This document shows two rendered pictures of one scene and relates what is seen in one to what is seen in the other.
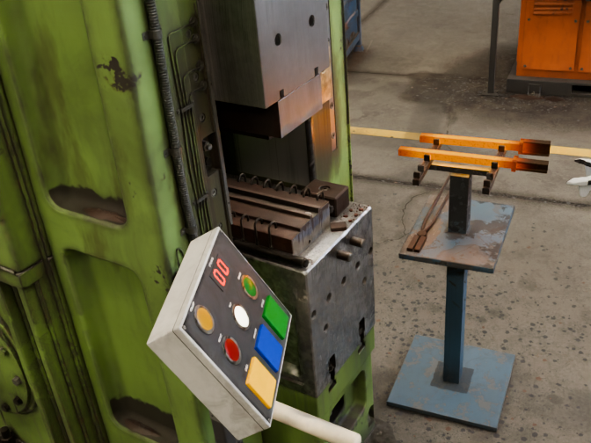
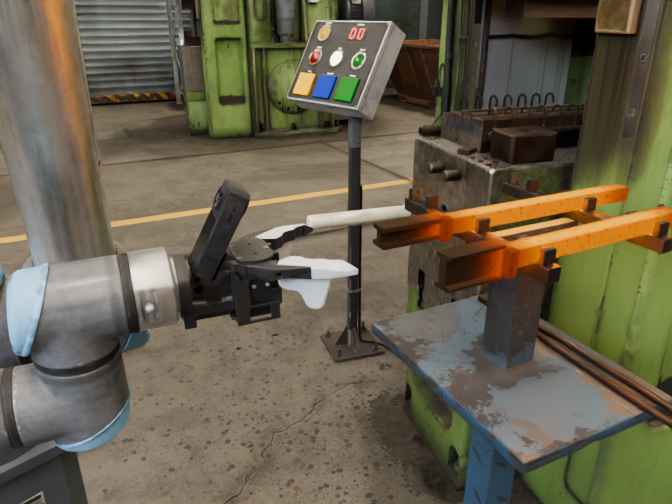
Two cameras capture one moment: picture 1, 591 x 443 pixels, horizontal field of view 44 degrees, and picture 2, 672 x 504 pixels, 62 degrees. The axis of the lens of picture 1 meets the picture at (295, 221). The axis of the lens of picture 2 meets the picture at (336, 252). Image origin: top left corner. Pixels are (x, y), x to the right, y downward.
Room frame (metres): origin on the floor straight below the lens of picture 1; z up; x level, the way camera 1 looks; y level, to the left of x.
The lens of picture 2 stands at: (2.30, -1.35, 1.22)
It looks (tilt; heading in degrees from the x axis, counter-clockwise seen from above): 23 degrees down; 128
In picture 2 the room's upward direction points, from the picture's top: straight up
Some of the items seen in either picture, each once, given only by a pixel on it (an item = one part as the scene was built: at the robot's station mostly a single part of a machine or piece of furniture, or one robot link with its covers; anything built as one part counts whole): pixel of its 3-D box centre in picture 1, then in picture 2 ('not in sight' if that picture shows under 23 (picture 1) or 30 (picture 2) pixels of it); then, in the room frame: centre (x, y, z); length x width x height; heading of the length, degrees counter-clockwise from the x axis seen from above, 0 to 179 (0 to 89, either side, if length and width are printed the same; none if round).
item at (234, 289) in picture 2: not in sight; (227, 281); (1.83, -0.95, 0.92); 0.12 x 0.08 x 0.09; 61
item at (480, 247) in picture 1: (458, 230); (505, 360); (2.04, -0.54, 0.68); 0.40 x 0.30 x 0.02; 154
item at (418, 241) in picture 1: (438, 205); (608, 375); (2.19, -0.50, 0.69); 0.60 x 0.04 x 0.01; 153
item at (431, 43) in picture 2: not in sight; (436, 73); (-1.73, 6.29, 0.43); 1.89 x 1.20 x 0.85; 154
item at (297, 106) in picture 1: (232, 94); not in sight; (1.81, 0.13, 1.32); 0.42 x 0.20 x 0.10; 56
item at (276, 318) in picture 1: (273, 317); (347, 90); (1.26, 0.07, 1.01); 0.07 x 0.05 x 0.07; 171
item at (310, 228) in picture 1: (248, 213); (532, 123); (1.81, 0.13, 0.96); 0.42 x 0.20 x 0.09; 56
